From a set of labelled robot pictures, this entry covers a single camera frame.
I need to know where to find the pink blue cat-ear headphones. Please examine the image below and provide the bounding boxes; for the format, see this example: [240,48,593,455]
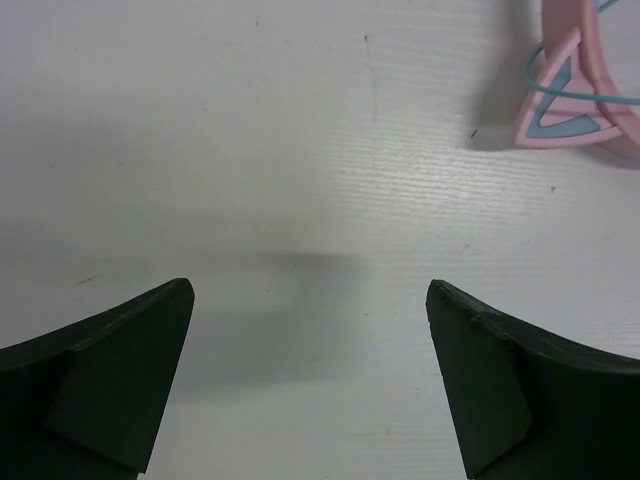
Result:
[513,0,639,159]

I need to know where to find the teal headphone cable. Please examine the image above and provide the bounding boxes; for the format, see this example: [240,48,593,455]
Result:
[523,0,640,107]

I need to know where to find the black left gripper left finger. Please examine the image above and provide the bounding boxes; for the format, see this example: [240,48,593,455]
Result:
[1,278,194,479]

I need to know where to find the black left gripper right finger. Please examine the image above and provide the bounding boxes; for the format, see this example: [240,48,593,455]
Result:
[426,280,639,479]

